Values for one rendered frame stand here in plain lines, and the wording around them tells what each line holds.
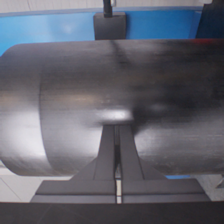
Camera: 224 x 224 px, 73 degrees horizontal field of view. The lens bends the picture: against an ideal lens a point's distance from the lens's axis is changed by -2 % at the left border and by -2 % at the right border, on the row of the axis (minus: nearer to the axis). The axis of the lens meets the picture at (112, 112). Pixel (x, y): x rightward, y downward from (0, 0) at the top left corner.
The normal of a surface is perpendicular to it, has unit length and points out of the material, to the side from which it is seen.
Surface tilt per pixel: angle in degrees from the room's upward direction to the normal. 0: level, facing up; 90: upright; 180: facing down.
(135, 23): 90
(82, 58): 90
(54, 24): 90
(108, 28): 90
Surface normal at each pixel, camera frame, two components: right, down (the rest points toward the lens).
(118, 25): 0.00, 0.62
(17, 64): -0.03, -0.46
